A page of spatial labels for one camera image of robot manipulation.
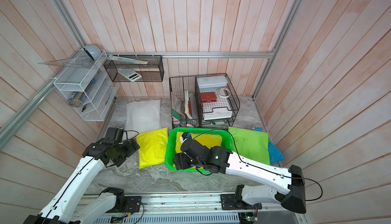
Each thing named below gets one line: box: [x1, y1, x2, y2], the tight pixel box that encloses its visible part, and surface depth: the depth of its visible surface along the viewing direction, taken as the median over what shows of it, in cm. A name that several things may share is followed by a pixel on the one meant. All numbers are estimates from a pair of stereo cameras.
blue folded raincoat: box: [253, 127, 285, 165], surface depth 89 cm
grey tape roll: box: [83, 43, 102, 61], surface depth 85 cm
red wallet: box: [200, 91, 217, 103], surface depth 92 cm
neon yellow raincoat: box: [136, 127, 169, 170], surface depth 90 cm
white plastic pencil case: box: [196, 75, 228, 89], surface depth 101 cm
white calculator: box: [117, 68, 143, 82], surface depth 100 cm
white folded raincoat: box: [124, 99, 162, 141], surface depth 109 cm
